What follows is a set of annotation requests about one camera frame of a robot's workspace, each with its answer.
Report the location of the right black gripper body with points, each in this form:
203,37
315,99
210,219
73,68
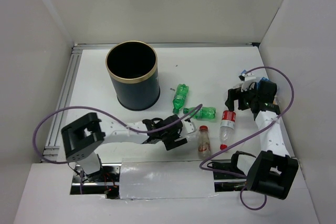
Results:
250,95

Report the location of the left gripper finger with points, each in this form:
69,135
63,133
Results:
172,144
176,130

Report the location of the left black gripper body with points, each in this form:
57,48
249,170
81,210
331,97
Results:
167,136

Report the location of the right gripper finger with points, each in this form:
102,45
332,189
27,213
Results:
232,96
241,103

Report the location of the large clear crushed bottle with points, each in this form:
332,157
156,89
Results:
192,139

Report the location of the red-label clear water bottle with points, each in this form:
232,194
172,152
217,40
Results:
227,128

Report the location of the green plastic bottle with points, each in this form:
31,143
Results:
205,113
180,97

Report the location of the small red-capped milk bottle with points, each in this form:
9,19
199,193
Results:
204,147

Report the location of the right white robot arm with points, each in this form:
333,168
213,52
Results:
272,172

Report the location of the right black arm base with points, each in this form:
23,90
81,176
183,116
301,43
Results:
225,182

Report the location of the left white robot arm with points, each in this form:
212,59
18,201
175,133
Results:
83,136

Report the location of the dark cylindrical bin gold rim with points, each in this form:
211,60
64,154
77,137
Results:
133,70

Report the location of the blue-label clear bottle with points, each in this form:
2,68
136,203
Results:
278,99

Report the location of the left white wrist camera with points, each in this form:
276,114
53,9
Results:
188,127

